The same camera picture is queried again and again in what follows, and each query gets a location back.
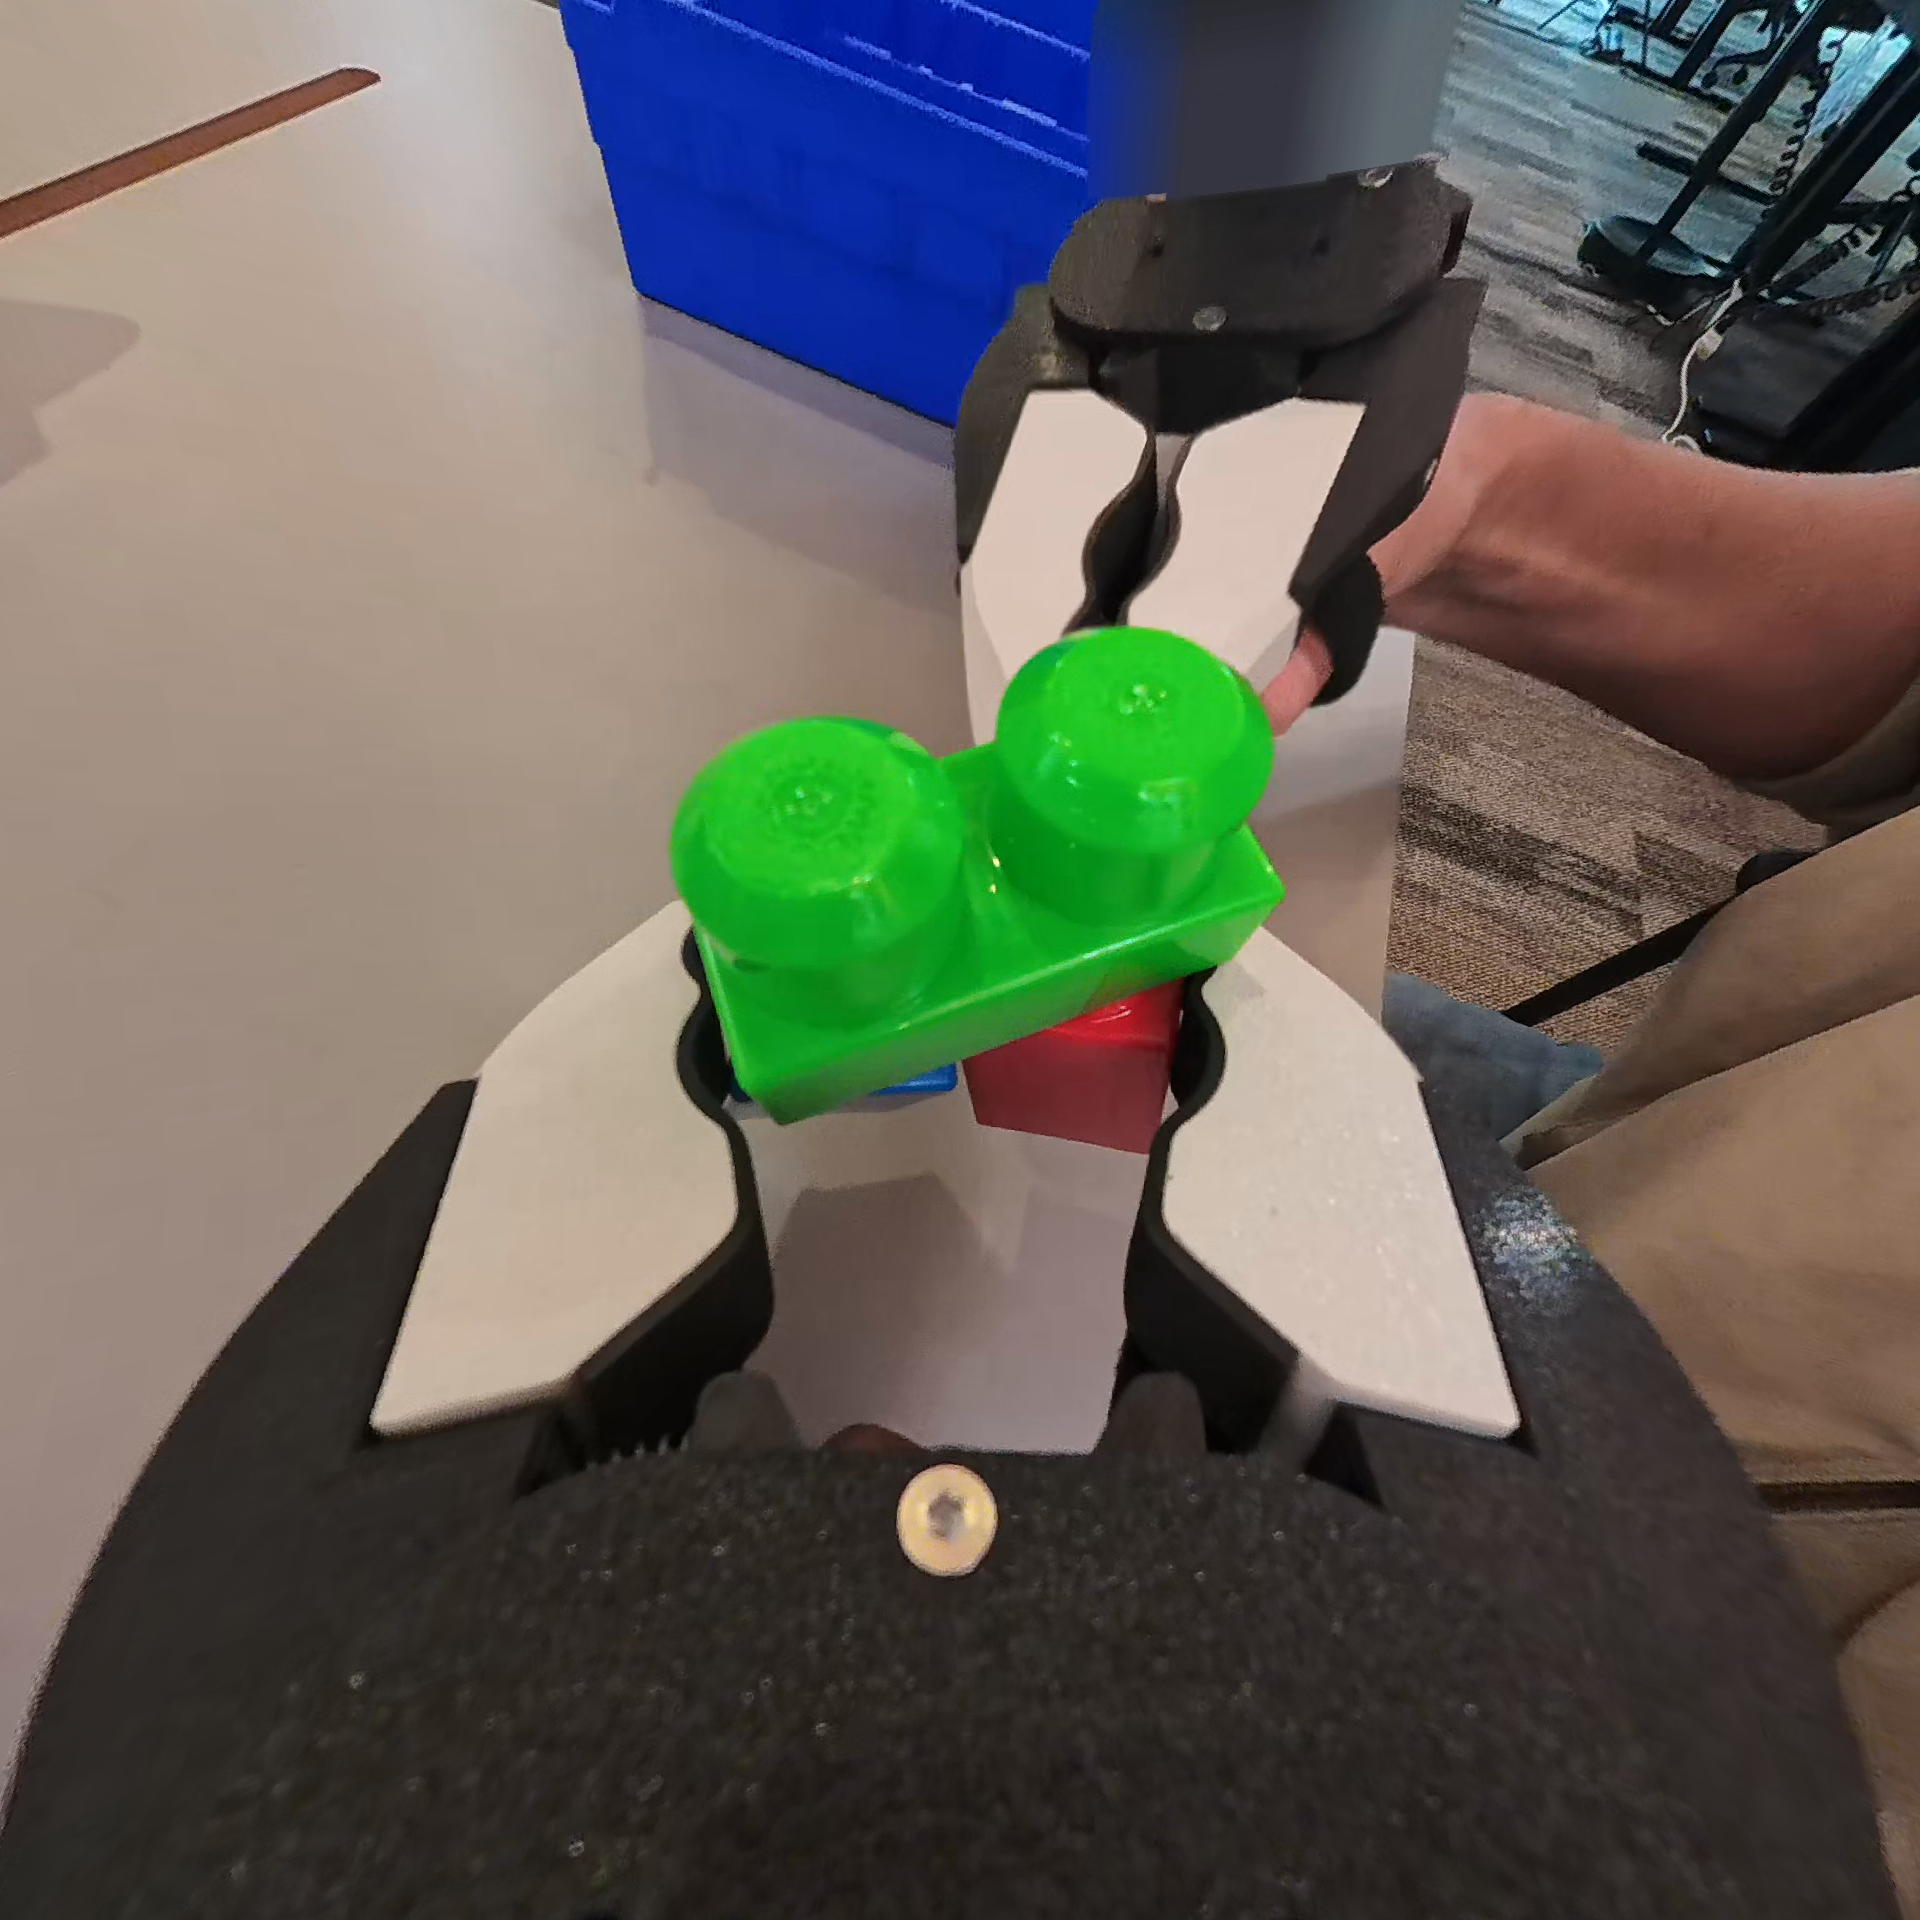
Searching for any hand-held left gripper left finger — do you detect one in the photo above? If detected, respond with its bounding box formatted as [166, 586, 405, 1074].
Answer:
[364, 899, 779, 1487]

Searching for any blue single-stud block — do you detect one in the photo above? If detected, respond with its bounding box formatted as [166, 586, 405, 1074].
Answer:
[733, 1062, 965, 1114]

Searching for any black desk frame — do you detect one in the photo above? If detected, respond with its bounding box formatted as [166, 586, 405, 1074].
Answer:
[1575, 0, 1920, 474]

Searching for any black chair frame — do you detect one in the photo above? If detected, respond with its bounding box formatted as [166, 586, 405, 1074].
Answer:
[1505, 847, 1810, 1031]

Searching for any green two-stud block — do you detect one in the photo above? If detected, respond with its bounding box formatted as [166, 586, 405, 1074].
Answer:
[664, 626, 1288, 1127]

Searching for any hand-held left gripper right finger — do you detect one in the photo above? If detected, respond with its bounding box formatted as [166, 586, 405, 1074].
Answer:
[1124, 933, 1523, 1503]

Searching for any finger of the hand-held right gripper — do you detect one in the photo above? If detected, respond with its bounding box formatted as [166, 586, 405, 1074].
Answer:
[965, 384, 1161, 637]
[1116, 394, 1371, 699]

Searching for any person's beige trouser leg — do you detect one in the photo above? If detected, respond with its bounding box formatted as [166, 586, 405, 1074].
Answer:
[1509, 701, 1920, 1681]

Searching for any person's right hand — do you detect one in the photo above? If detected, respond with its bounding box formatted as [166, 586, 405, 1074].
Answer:
[1259, 394, 1640, 739]

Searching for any blue plastic bin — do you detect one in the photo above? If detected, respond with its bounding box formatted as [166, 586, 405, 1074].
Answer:
[558, 0, 1097, 423]

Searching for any person's right forearm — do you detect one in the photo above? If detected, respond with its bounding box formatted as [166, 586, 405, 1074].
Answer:
[1629, 420, 1920, 784]

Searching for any white cable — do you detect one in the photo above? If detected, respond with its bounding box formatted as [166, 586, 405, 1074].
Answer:
[1666, 278, 1765, 450]

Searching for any dark blue cloth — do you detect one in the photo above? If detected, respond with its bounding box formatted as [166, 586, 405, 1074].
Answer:
[1383, 971, 1610, 1114]

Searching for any red single-stud block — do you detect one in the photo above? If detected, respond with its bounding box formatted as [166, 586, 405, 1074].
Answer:
[960, 981, 1187, 1157]

